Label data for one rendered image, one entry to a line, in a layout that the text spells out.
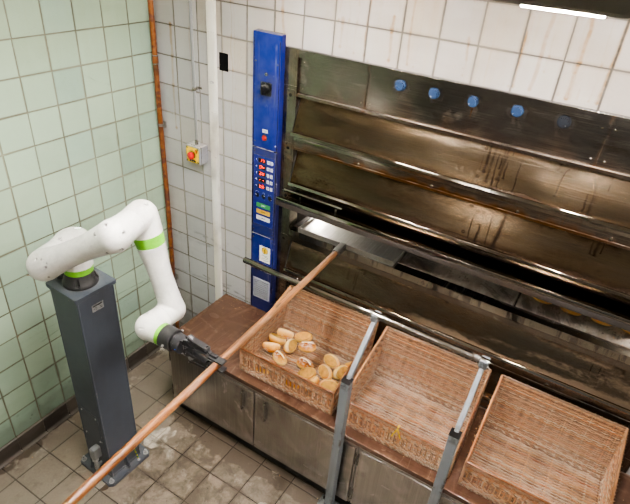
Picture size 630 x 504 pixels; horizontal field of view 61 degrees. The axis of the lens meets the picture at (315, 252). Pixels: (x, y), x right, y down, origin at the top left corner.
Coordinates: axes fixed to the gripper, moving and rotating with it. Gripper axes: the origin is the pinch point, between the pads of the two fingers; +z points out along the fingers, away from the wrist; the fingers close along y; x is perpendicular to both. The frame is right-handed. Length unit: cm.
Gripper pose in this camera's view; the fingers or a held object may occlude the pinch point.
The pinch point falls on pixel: (217, 363)
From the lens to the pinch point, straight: 205.1
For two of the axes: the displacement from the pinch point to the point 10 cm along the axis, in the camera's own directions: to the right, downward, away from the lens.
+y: -0.8, 8.4, 5.3
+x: -5.1, 4.3, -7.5
